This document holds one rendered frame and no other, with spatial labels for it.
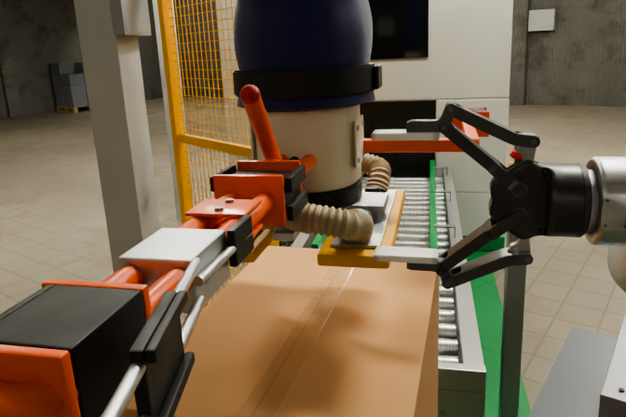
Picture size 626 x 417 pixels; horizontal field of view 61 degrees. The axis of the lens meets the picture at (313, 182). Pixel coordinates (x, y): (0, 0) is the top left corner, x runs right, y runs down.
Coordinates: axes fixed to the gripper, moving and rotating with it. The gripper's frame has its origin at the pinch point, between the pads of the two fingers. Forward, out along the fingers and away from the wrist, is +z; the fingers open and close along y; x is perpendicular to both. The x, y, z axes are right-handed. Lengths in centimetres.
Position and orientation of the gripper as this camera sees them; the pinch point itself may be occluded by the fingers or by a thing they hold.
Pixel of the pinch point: (384, 195)
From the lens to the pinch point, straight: 59.5
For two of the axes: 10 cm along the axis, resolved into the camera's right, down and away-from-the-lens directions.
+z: -9.7, -0.2, 2.4
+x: 2.4, -2.5, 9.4
